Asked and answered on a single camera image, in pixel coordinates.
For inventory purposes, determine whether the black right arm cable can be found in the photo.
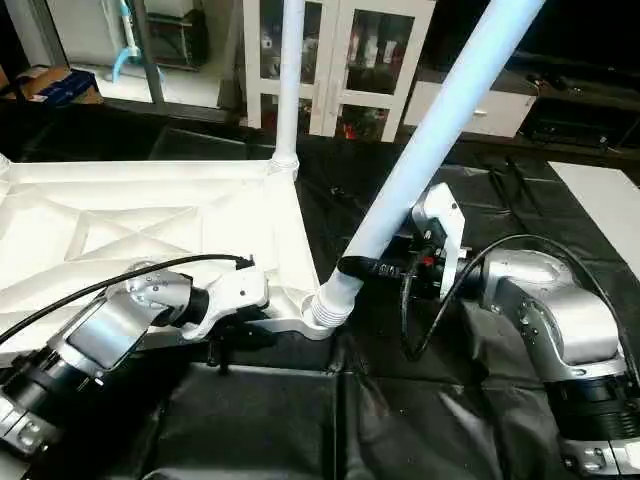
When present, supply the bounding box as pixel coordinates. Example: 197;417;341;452
398;234;640;393

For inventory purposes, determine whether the grey vertical metal pole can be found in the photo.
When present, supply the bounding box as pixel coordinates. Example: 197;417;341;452
134;0;168;111

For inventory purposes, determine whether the white plastic table top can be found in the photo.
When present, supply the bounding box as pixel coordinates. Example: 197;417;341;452
0;155;347;357

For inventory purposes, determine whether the white drawer unit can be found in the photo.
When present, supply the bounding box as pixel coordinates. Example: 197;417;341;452
404;80;537;140

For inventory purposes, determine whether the black work mat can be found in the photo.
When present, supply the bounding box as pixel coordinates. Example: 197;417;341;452
0;100;640;480

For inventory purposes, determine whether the dark low media cabinet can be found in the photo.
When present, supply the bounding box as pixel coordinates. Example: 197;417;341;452
525;58;640;153

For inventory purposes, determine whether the white glass door cabinet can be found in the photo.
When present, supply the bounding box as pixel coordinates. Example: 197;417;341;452
242;0;437;143

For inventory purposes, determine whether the white flat board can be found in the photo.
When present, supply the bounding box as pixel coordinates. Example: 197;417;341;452
548;160;640;253

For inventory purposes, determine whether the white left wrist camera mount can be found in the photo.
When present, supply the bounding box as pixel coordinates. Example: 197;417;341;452
183;262;271;343

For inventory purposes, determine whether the brown cardboard box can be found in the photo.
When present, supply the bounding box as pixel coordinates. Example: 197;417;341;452
14;66;103;107

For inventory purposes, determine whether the light blue plastic object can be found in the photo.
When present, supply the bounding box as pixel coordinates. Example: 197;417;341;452
108;0;143;85

